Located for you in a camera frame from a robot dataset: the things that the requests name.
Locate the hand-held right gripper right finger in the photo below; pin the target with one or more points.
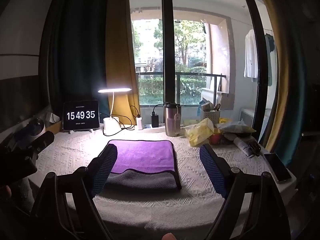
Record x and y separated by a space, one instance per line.
212 167

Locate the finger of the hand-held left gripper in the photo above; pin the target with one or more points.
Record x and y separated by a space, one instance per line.
43 140

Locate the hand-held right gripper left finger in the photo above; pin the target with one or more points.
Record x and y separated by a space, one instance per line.
105 168

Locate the purple and grey towel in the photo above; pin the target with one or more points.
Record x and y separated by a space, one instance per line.
145 155

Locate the person's left hand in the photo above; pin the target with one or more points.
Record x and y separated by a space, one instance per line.
4 192

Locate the person's right hand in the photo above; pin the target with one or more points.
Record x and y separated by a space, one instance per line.
169 237

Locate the white textured tablecloth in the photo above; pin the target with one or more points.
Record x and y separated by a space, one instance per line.
190 175

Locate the white tablet stand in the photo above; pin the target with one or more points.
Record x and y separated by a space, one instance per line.
75 131

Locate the white tube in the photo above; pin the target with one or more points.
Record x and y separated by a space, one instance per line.
242 146

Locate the yellow plastic bag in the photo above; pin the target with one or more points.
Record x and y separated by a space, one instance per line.
198 132

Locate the white desk lamp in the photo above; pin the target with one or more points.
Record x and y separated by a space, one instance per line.
112 126

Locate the black tablet clock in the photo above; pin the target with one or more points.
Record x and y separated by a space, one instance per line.
81 115

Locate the grey and yellow snack bag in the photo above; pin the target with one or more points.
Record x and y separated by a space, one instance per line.
236 128

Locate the black hair clip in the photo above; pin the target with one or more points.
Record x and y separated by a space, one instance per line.
254 148

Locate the white slotted basket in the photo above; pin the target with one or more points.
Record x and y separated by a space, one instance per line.
211 117

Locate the white power strip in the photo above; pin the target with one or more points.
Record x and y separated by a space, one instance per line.
148 126

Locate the steel travel tumbler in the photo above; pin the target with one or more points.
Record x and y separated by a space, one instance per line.
172 122

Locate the white heater panel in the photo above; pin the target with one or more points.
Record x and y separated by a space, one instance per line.
247 117

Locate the smartphone with clear case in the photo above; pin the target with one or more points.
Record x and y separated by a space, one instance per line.
277 167

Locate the black power bank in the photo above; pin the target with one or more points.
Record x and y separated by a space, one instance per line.
154 120

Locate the balcony railing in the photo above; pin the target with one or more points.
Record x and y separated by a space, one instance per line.
195 74

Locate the dark green curtain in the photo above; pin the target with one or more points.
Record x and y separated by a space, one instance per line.
80 50

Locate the mustard yellow curtain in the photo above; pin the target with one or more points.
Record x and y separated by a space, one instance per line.
287 67
120 55

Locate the white hanging shirt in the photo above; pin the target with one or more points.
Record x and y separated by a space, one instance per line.
250 55

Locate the black window frame post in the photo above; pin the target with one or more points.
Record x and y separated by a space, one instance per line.
168 42

